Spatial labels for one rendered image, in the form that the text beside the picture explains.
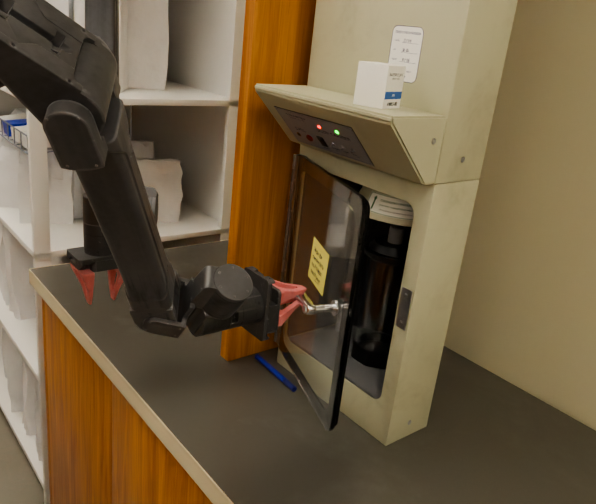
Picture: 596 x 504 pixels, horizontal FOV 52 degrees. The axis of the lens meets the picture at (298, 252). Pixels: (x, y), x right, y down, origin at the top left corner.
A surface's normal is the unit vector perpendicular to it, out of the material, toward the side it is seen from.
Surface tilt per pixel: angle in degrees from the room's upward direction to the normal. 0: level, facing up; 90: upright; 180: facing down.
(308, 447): 0
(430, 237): 90
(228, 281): 39
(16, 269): 87
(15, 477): 0
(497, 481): 0
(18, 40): 50
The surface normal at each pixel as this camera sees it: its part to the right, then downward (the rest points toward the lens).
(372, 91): -0.61, 0.21
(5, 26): 0.74, -0.41
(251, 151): 0.62, 0.33
